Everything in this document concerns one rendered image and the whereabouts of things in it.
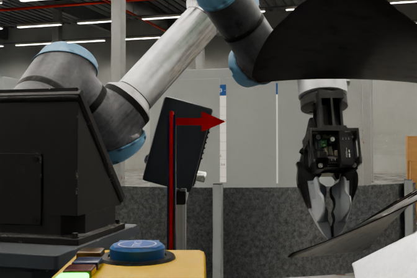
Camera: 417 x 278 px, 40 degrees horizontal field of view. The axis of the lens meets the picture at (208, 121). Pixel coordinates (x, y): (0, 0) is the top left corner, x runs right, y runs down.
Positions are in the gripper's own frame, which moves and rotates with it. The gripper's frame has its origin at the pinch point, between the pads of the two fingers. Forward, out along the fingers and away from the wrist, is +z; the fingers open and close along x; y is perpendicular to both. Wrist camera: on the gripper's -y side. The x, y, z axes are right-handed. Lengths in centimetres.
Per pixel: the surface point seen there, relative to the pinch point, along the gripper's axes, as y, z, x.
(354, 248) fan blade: -6.6, 1.5, 5.0
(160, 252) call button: 42.2, 7.2, -21.9
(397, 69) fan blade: 25.0, -14.8, 3.4
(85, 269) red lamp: 47, 9, -26
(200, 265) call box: 43.4, 8.3, -19.0
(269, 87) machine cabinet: -553, -253, 64
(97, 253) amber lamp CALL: 42, 7, -26
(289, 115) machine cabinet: -556, -219, 87
